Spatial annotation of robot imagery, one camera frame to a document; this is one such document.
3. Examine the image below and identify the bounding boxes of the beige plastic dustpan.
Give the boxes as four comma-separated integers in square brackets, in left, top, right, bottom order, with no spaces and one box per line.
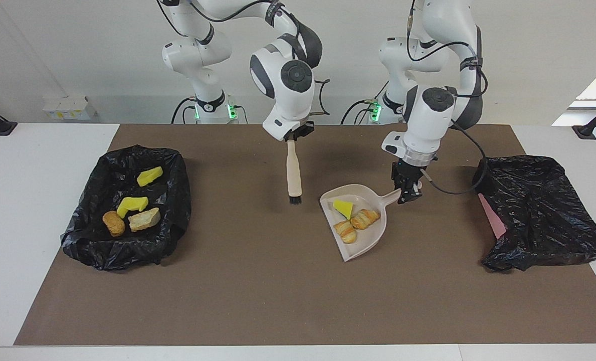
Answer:
[320,184,404,262]

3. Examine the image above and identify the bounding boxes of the beige hand brush black bristles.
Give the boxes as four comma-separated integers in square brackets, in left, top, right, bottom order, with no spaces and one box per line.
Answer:
[286,139,303,205]

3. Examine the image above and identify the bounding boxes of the toy croissant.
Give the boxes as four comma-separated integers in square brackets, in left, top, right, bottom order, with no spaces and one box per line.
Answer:
[333,220,358,245]
[350,209,381,230]

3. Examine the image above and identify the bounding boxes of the black right base cable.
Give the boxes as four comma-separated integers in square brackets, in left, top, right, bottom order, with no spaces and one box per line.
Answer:
[171,97,198,124]

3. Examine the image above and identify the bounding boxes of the brown toy bread roll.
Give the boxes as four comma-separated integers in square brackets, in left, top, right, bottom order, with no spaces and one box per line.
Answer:
[102,211,126,237]

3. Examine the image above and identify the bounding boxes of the pale toy bread slice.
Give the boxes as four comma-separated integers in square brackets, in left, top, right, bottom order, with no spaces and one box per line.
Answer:
[128,207,161,233]

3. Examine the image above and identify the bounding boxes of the black left base cable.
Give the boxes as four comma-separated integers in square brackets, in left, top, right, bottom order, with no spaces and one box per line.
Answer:
[340,98,378,125]

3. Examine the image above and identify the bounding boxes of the yellow and green sponge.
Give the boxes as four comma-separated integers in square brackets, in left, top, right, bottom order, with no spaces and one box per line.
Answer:
[116,196,149,219]

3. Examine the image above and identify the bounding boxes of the plain yellow sponge piece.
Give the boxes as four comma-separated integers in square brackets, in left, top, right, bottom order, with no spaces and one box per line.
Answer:
[136,166,164,187]

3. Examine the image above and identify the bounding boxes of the black trash bag pink bin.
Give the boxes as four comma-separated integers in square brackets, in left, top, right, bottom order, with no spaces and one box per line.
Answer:
[472,154,596,273]

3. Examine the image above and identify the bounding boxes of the brown table mat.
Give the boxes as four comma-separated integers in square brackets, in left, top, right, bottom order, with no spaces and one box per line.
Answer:
[14,124,596,346]

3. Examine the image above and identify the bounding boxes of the pink plastic bin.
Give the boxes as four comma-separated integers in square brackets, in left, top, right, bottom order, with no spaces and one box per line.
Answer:
[478,193,507,240]

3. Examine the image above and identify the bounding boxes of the black base cable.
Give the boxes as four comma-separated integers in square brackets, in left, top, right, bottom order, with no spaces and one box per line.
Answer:
[171,97,198,124]
[340,98,378,125]

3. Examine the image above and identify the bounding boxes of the white wall socket box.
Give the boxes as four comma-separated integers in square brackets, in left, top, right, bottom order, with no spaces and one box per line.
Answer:
[43,96,97,120]

